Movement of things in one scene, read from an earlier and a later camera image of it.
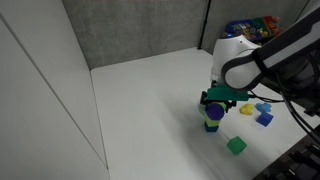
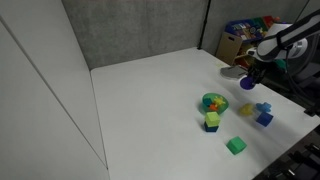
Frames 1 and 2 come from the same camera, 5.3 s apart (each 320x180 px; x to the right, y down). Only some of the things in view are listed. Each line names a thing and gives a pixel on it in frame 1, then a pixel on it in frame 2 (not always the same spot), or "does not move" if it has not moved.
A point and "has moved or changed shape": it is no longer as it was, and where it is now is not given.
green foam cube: (236, 144) does not move
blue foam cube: (264, 119) does not move
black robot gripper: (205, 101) → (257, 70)
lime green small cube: (212, 123) does not move
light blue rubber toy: (263, 107) does not move
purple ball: (214, 111) has moved or changed shape
